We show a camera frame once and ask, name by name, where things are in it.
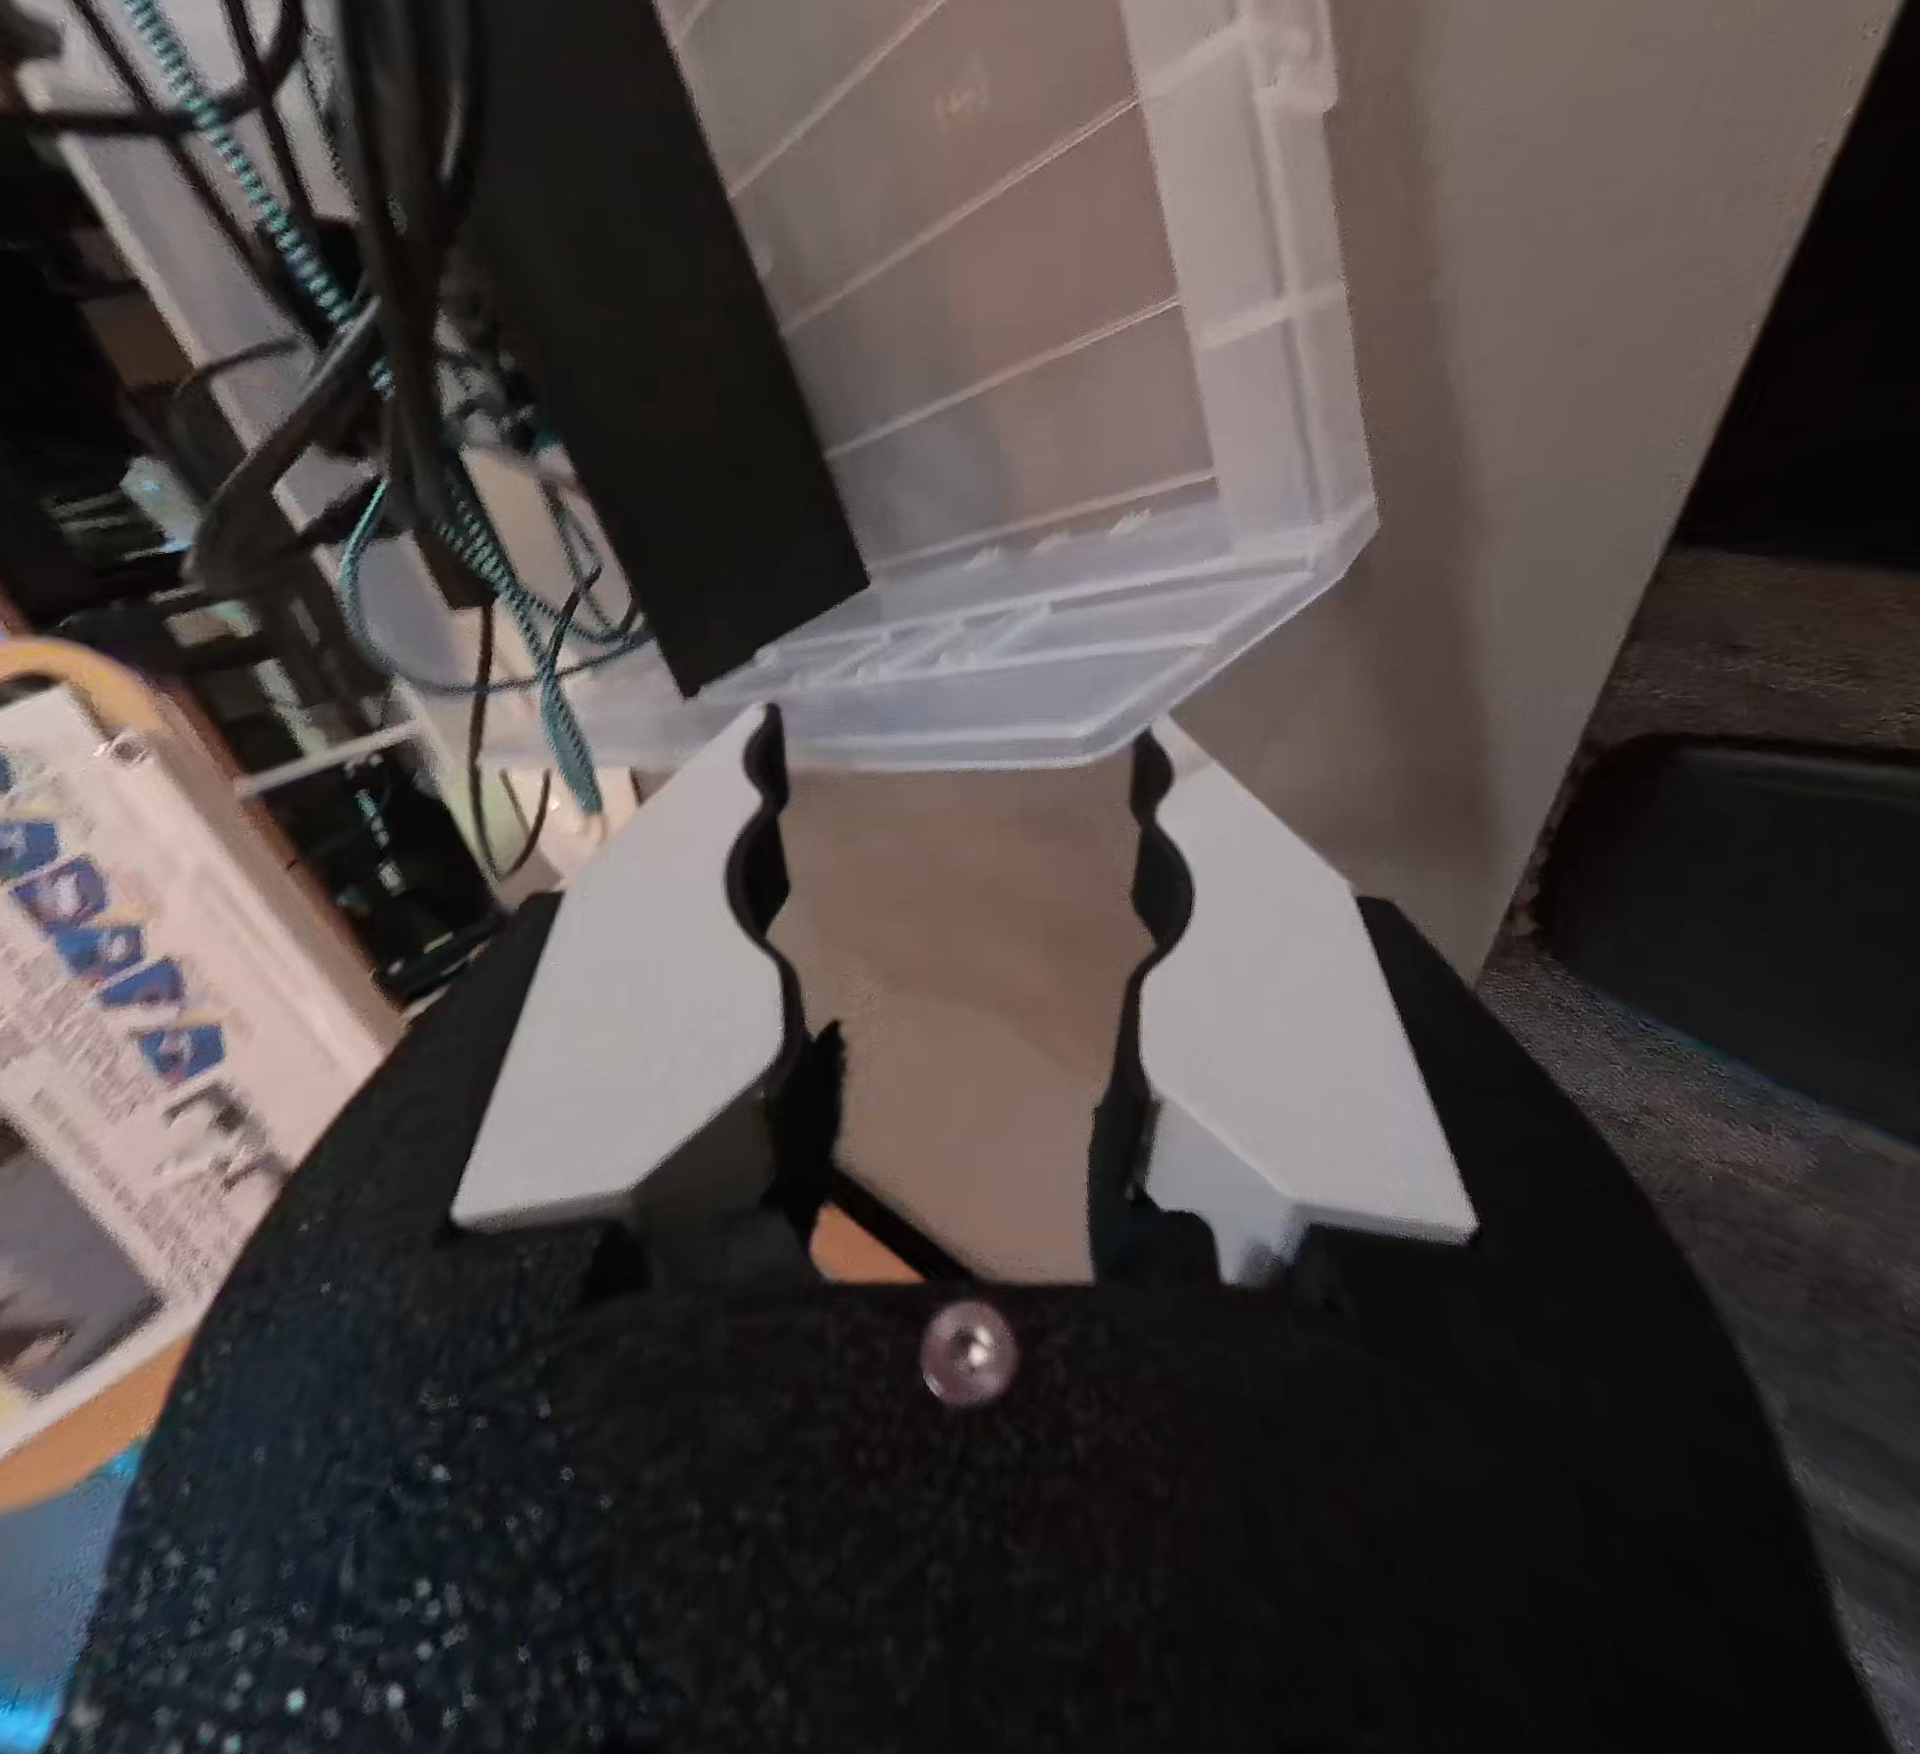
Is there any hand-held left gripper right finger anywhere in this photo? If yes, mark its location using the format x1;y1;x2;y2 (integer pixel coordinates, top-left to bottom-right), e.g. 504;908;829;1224
1091;720;1478;1287

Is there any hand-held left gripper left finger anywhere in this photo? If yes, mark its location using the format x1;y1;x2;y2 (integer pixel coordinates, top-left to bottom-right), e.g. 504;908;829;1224
447;702;845;1287

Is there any black USB cable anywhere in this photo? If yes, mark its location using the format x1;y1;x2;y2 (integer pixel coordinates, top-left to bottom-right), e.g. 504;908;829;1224
0;0;661;885

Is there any black usb hub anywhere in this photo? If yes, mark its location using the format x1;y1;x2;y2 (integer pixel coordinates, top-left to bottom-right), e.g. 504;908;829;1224
359;0;876;702

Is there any clear plastic bin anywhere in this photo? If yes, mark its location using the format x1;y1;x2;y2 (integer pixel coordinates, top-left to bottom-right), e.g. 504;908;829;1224
30;0;1382;771

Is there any dark rounded container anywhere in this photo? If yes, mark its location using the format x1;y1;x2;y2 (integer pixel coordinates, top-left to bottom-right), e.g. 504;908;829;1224
1545;733;1920;1140

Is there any printed instruction poster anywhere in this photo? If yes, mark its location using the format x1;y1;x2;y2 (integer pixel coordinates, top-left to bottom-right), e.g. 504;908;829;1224
0;689;376;1425

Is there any braided cable teal plug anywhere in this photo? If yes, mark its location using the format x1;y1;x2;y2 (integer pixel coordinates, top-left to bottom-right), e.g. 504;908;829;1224
103;0;609;818

